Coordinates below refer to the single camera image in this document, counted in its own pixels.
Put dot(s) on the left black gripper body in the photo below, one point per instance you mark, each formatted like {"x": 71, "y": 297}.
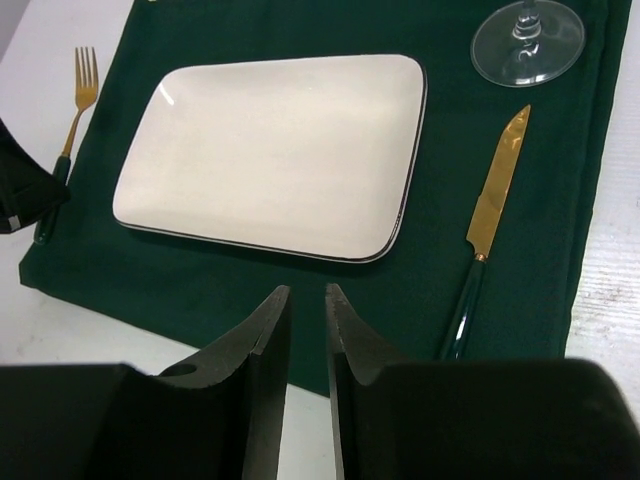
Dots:
{"x": 28, "y": 192}

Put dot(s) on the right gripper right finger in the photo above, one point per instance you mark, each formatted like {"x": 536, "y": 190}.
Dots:
{"x": 395, "y": 418}

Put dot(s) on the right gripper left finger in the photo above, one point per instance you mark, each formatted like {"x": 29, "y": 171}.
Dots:
{"x": 217, "y": 414}

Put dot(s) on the gold fork dark handle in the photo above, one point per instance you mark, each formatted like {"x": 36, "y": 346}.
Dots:
{"x": 86, "y": 94}

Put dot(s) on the gold knife dark handle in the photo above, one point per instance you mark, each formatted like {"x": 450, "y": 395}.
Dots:
{"x": 482, "y": 231}

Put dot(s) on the dark green cloth placemat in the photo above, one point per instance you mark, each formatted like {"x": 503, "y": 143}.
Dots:
{"x": 194, "y": 291}

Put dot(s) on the white rectangular plate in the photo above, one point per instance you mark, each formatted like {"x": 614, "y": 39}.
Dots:
{"x": 311, "y": 157}

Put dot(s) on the clear wine glass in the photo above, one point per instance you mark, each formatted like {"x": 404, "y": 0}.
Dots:
{"x": 527, "y": 43}

